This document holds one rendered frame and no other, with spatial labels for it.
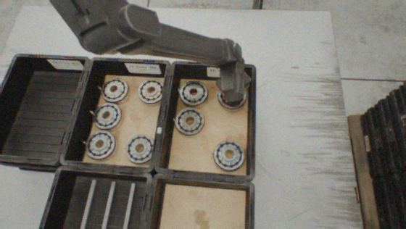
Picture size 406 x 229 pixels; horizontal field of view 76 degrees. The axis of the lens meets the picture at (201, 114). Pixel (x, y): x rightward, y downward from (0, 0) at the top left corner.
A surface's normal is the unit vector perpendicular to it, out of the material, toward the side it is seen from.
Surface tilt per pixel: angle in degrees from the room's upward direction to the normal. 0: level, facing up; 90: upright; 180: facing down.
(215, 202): 0
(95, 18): 66
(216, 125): 0
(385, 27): 0
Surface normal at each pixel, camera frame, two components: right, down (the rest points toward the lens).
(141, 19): 0.84, -0.15
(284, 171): -0.05, -0.39
